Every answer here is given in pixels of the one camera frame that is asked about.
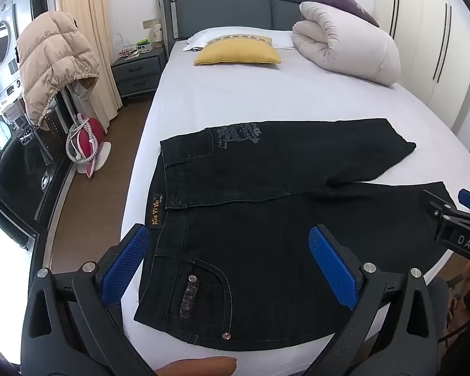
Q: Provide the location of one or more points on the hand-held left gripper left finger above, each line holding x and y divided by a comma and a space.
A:
127, 266

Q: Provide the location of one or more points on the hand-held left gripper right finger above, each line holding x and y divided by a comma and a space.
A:
333, 266

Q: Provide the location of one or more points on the black denim pants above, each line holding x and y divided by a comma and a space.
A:
258, 223

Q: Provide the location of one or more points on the person's left hand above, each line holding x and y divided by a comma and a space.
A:
199, 366

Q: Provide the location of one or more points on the person's patterned clothing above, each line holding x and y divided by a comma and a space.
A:
464, 297

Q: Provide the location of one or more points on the red steam iron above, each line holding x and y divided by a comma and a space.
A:
92, 137

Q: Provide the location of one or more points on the black metal chair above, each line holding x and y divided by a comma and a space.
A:
55, 133

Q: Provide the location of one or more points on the white wardrobe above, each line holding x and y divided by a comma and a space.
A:
423, 27

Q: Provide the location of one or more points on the bed with white sheet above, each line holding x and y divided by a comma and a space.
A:
258, 98

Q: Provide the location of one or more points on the rolled white duvet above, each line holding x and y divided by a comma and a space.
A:
344, 43

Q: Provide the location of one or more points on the grey nightstand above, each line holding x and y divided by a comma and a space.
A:
139, 74

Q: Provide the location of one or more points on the beige down jacket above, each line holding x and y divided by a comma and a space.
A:
51, 58

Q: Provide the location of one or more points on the purple pillow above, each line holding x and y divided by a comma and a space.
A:
344, 2

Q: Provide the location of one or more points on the yellow pillow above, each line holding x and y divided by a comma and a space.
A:
237, 53

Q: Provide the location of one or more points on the beige paper bag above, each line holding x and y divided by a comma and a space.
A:
154, 33

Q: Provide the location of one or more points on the white pillow with patterned band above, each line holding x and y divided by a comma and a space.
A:
197, 36

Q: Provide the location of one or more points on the white washing machine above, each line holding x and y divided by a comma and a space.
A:
0, 47

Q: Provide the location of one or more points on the beige curtain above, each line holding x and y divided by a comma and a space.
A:
90, 8

